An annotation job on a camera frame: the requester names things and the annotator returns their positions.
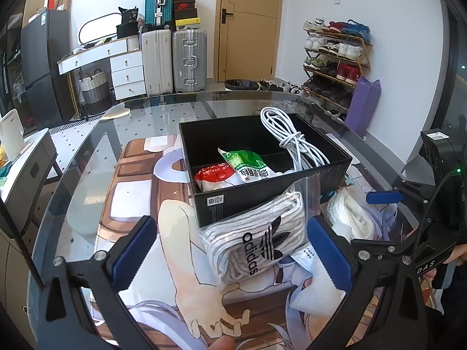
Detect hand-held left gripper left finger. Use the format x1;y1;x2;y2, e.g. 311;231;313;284
38;216;158;350

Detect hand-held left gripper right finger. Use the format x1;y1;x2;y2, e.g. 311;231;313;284
306;216;428;350

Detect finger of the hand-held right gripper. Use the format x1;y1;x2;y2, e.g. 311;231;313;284
366;188;405;205
351;226;420;260

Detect bagged white socks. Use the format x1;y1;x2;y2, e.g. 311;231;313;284
199;178;322;287

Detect white cable bundle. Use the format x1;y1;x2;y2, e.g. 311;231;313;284
260;107;331;171

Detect red and white packet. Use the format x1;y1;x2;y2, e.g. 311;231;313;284
194;162;241;192

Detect green and white packet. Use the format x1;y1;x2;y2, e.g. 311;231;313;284
218;148;285;186

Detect black cardboard box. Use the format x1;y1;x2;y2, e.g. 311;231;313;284
179;114;353;228

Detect person's right hand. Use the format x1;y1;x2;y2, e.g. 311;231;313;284
419;242;467;282

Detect person's left hand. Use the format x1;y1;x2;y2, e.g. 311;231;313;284
206;335;238;350

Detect small white sachet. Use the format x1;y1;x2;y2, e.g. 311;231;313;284
279;246;318;274

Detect bagged white cloth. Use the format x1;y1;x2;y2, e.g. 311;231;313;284
326;188;380;241

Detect white foam block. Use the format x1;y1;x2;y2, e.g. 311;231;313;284
288;273;347;318

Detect printed desk mat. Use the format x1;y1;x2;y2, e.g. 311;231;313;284
86;133;438;350

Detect purple bag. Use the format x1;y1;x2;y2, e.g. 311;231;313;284
344;76;381;139

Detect wooden shoe rack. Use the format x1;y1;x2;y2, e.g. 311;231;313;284
302;29;373;117

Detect dark window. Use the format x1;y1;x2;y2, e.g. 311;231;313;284
438;0;467;143

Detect grey side cabinet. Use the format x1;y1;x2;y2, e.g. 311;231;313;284
0;127;59;237

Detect black white striped rug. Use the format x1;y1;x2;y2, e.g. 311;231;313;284
49;115;106;132

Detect pile of loose shoes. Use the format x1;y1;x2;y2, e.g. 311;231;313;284
257;79;311;97

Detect pile of colourful packets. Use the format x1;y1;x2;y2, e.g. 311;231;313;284
0;146;10;194

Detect rows of shoes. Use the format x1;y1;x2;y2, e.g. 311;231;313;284
303;18;371;121

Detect woven basket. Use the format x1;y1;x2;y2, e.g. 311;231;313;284
77;69;111;115

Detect white air purifier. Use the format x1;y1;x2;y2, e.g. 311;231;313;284
0;108;26;161

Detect black trash bin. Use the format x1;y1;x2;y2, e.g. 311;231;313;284
224;78;261;91

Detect white dresser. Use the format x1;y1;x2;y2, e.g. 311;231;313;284
57;36;147;101

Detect white suitcase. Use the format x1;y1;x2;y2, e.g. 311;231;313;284
141;29;174;96

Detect silver suitcase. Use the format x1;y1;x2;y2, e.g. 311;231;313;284
171;29;208;93

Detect wooden door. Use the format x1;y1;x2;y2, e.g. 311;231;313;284
215;0;284;83

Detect black refrigerator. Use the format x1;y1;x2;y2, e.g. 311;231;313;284
20;9;75;126

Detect black display cabinet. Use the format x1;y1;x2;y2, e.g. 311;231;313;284
0;13;24;132

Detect black bag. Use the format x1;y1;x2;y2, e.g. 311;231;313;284
117;6;141;39

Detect oval mirror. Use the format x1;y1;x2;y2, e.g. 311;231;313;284
78;12;123;44

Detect teal suitcase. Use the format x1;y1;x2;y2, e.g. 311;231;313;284
145;0;175;30

